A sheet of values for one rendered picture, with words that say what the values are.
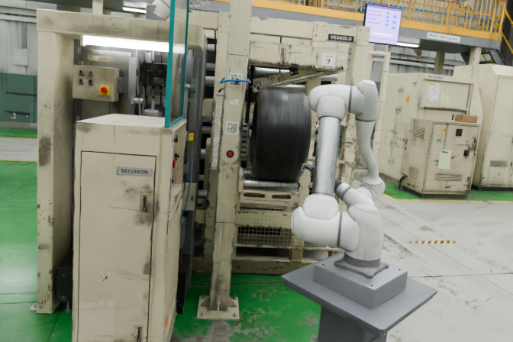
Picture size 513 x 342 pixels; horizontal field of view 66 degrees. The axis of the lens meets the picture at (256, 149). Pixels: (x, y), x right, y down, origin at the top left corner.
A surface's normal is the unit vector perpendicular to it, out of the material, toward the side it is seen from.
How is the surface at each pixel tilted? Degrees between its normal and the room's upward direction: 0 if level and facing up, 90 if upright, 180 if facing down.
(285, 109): 54
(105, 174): 90
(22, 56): 90
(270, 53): 90
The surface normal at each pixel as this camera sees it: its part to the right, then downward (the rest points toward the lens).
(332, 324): -0.72, 0.04
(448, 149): 0.24, 0.16
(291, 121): 0.10, -0.21
